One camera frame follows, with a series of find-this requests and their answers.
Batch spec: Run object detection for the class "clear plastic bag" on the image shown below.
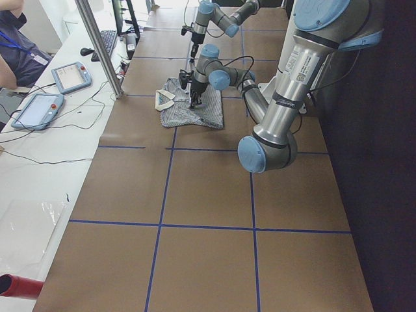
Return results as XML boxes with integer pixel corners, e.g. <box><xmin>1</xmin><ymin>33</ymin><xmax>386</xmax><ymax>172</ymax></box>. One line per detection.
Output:
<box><xmin>1</xmin><ymin>200</ymin><xmax>68</xmax><ymax>278</ymax></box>

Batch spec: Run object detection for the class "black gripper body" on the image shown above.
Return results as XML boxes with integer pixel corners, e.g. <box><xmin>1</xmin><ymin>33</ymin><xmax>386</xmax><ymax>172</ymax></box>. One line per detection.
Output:
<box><xmin>190</xmin><ymin>32</ymin><xmax>204</xmax><ymax>62</ymax></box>
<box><xmin>190</xmin><ymin>81</ymin><xmax>208</xmax><ymax>109</ymax></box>

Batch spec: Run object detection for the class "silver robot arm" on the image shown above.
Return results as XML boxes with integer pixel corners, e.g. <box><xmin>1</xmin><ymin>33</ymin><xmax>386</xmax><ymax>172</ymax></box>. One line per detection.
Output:
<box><xmin>181</xmin><ymin>1</ymin><xmax>261</xmax><ymax>63</ymax></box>
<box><xmin>180</xmin><ymin>1</ymin><xmax>385</xmax><ymax>173</ymax></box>

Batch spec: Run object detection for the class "black computer keyboard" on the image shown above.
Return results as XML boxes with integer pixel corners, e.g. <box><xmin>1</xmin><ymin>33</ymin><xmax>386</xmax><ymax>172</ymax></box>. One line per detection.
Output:
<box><xmin>100</xmin><ymin>30</ymin><xmax>118</xmax><ymax>57</ymax></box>

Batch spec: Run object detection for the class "black computer mouse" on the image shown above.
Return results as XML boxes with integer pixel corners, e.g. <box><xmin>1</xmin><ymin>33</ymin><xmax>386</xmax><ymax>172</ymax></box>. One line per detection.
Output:
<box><xmin>80</xmin><ymin>47</ymin><xmax>94</xmax><ymax>56</ymax></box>

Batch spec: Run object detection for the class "far blue teach pendant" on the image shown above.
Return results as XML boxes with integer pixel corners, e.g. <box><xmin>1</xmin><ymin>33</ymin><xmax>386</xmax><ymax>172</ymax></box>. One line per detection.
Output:
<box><xmin>51</xmin><ymin>62</ymin><xmax>92</xmax><ymax>95</ymax></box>

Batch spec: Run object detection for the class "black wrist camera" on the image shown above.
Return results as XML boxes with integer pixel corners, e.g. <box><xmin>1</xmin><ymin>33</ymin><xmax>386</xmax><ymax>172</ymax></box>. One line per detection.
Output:
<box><xmin>178</xmin><ymin>69</ymin><xmax>194</xmax><ymax>90</ymax></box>
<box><xmin>181</xmin><ymin>25</ymin><xmax>194</xmax><ymax>36</ymax></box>

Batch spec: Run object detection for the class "aluminium frame post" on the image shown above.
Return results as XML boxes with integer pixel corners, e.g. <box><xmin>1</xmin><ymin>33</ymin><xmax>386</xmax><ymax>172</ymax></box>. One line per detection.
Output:
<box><xmin>75</xmin><ymin>0</ymin><xmax>123</xmax><ymax>99</ymax></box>

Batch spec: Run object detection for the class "seated person dark shirt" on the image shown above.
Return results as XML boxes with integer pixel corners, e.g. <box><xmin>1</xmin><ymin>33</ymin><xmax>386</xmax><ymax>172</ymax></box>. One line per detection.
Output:
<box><xmin>1</xmin><ymin>1</ymin><xmax>52</xmax><ymax>90</ymax></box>

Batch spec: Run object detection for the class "navy white striped polo shirt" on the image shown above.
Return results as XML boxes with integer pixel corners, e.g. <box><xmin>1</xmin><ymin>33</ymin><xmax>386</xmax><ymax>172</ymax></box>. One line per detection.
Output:
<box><xmin>155</xmin><ymin>78</ymin><xmax>224</xmax><ymax>129</ymax></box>

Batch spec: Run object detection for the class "blue teach pendant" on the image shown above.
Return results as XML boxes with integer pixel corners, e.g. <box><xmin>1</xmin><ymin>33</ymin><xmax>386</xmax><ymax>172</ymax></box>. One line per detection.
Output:
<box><xmin>51</xmin><ymin>62</ymin><xmax>92</xmax><ymax>95</ymax></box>
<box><xmin>11</xmin><ymin>94</ymin><xmax>64</xmax><ymax>131</ymax></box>

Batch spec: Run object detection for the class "near blue teach pendant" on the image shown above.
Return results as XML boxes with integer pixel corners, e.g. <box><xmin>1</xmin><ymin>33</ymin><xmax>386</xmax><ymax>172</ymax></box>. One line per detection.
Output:
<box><xmin>11</xmin><ymin>94</ymin><xmax>64</xmax><ymax>131</ymax></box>

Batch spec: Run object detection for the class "black monitor stand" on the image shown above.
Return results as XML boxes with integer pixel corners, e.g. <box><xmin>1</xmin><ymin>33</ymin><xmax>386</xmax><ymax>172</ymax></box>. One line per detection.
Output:
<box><xmin>111</xmin><ymin>0</ymin><xmax>140</xmax><ymax>40</ymax></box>

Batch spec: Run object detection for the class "red cylinder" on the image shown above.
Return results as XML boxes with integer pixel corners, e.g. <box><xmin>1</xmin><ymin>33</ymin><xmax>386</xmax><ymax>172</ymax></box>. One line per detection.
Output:
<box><xmin>1</xmin><ymin>274</ymin><xmax>44</xmax><ymax>300</ymax></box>

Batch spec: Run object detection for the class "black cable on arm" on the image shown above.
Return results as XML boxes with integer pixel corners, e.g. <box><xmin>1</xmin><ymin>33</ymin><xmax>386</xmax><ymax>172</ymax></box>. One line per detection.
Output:
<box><xmin>220</xmin><ymin>55</ymin><xmax>256</xmax><ymax>95</ymax></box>

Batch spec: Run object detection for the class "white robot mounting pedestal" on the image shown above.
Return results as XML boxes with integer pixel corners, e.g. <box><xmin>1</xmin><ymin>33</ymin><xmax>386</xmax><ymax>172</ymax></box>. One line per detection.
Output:
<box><xmin>258</xmin><ymin>0</ymin><xmax>309</xmax><ymax>114</ymax></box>

